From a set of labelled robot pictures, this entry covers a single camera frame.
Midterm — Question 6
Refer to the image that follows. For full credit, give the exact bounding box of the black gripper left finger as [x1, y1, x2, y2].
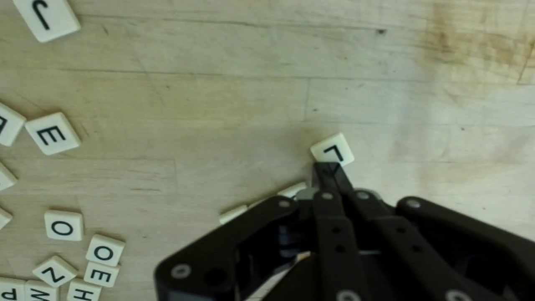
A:
[154, 163, 367, 301]

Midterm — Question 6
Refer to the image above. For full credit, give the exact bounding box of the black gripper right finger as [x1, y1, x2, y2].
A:
[335, 163, 535, 301]

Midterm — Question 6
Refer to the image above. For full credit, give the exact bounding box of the cream letter tile L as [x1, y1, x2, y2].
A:
[310, 131, 357, 170]

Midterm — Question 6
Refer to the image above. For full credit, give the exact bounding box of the cream letter tile J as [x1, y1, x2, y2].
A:
[11, 0, 83, 46]

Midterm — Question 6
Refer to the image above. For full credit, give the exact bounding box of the cream letter tile O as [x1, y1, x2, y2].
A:
[42, 208, 86, 243]
[84, 233, 128, 270]

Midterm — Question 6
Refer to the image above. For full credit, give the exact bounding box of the cream letter tile E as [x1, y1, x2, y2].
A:
[24, 111, 83, 158]
[83, 262, 123, 290]

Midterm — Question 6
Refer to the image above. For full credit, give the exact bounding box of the cream letter tile H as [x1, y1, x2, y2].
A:
[66, 278, 104, 301]

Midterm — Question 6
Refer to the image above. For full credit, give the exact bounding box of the cream letter tile N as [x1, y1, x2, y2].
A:
[31, 255, 81, 290]

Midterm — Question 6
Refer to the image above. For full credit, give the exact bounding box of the cream letter tile M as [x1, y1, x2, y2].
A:
[22, 278, 61, 301]

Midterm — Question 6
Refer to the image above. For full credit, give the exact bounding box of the cream letter tile R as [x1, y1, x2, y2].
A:
[0, 275, 27, 301]

